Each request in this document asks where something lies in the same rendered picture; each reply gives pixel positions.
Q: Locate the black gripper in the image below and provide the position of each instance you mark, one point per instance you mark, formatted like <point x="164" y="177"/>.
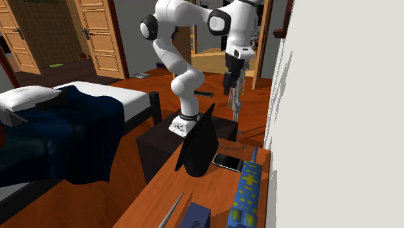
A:
<point x="235" y="64"/>

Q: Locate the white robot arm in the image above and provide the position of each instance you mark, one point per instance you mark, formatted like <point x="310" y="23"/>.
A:
<point x="186" y="79"/>

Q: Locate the plain wooden door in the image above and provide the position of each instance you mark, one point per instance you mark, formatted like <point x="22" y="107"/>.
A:
<point x="262" y="47"/>

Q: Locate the white skeletal rack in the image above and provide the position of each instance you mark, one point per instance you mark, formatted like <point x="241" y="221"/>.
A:
<point x="236" y="101"/>

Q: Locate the flat black slab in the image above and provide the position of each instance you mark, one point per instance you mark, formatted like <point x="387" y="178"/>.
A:
<point x="204" y="93"/>

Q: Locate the small purple box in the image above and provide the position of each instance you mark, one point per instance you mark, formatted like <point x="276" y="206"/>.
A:
<point x="160" y="65"/>

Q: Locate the black tablet on stand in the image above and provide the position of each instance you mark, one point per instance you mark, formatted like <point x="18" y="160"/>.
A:
<point x="200" y="148"/>

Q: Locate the grey book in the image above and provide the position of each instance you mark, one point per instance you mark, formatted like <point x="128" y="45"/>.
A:
<point x="141" y="75"/>

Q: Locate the black mobile phone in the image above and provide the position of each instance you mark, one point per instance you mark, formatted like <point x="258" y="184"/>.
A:
<point x="228" y="162"/>

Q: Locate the dark robot stand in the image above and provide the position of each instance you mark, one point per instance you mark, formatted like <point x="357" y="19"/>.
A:
<point x="157" y="148"/>

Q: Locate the blue toy with yellow crosses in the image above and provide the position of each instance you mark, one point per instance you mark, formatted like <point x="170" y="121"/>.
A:
<point x="249" y="186"/>

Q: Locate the wooden desk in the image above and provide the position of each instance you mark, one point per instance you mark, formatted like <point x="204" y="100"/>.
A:
<point x="205" y="192"/>

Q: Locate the wooden panel door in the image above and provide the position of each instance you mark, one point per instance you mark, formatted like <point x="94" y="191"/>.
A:
<point x="101" y="38"/>
<point x="17" y="38"/>

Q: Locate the dark blue box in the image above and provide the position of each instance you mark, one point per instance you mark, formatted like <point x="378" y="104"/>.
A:
<point x="197" y="216"/>

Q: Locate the grey pointed pen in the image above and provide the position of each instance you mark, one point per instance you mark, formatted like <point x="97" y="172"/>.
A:
<point x="172" y="211"/>

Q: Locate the bed with dark blue blanket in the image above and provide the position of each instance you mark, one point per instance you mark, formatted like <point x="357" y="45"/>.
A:
<point x="79" y="132"/>

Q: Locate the green flat mat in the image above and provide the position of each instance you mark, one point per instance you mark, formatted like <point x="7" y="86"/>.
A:
<point x="56" y="65"/>

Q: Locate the white pillow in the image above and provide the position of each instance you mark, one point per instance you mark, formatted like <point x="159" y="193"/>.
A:
<point x="26" y="96"/>

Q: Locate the brown wall shelf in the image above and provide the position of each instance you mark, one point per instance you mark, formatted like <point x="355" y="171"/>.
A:
<point x="282" y="28"/>

